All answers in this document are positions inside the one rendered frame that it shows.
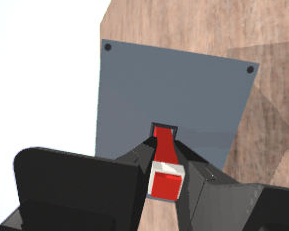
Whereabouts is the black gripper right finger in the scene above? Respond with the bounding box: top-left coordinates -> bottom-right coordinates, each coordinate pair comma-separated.
173,140 -> 289,231

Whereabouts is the grey sloped panel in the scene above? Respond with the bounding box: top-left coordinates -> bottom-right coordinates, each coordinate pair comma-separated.
94,39 -> 260,171

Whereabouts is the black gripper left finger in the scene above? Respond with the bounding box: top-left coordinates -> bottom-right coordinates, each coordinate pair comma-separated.
12,136 -> 158,231

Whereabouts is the red peg with white band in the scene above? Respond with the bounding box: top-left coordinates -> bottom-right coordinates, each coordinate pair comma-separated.
148,126 -> 185,201

